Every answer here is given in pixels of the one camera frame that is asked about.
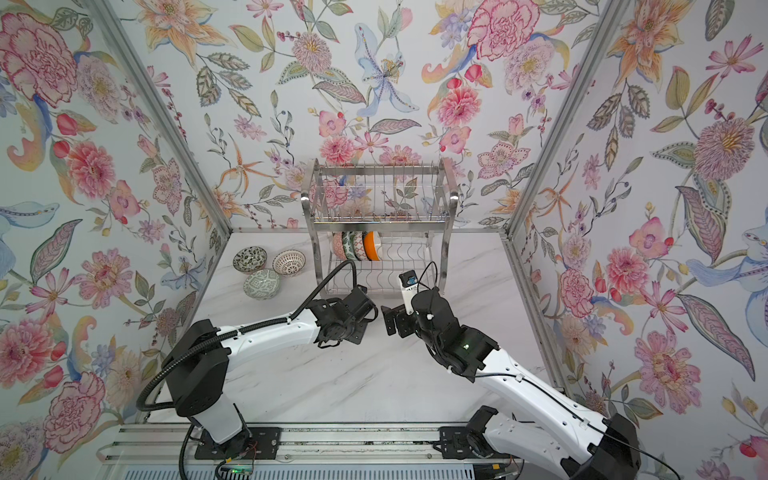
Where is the dark floral patterned bowl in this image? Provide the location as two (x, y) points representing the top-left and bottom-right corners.
(232, 246), (268, 275)

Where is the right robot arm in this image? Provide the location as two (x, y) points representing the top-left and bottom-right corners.
(381, 289), (641, 479)

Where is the green leaf patterned bowl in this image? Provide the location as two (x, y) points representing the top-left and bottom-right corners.
(342, 231), (358, 261)

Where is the green geometric patterned bowl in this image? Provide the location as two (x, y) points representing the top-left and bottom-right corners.
(243, 269), (281, 301)

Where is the stainless steel dish rack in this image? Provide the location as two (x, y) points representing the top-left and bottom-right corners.
(300, 159), (460, 296)

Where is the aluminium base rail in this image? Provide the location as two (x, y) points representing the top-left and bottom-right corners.
(95, 421), (613, 466)

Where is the pink bowl dark floral inside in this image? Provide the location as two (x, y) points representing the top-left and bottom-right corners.
(331, 232), (347, 261)

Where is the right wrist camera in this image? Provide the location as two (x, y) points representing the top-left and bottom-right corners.
(398, 270), (420, 315)

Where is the brown white patterned bowl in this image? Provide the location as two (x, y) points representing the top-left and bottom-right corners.
(272, 249), (306, 277)

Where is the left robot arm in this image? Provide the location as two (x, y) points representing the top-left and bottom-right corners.
(163, 285), (378, 449)

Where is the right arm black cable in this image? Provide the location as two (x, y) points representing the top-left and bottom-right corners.
(416, 260), (682, 480)

